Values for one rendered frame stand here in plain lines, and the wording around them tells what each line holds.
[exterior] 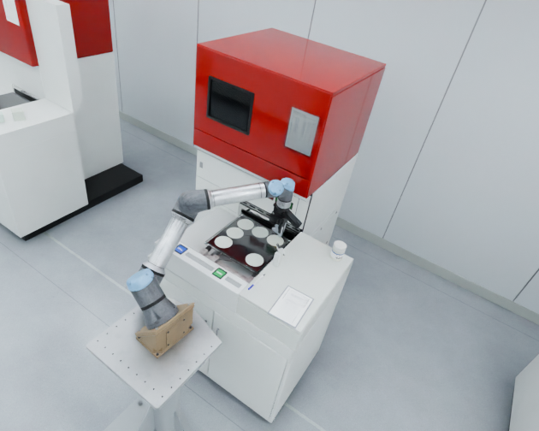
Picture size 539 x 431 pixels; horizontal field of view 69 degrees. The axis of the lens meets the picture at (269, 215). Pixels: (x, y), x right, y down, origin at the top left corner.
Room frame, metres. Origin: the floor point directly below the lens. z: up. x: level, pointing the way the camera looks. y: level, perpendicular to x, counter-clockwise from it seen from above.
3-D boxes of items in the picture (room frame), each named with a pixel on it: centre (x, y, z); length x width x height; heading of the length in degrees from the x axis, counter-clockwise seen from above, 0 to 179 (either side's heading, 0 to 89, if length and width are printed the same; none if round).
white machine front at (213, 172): (2.00, 0.16, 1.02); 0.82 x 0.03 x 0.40; 64
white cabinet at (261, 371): (1.59, 0.06, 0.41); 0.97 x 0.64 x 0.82; 64
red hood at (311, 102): (2.28, 0.02, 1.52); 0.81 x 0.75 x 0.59; 64
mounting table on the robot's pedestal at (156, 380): (1.03, 0.38, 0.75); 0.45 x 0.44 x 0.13; 152
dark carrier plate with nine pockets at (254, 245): (1.71, 0.08, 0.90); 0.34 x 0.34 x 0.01; 64
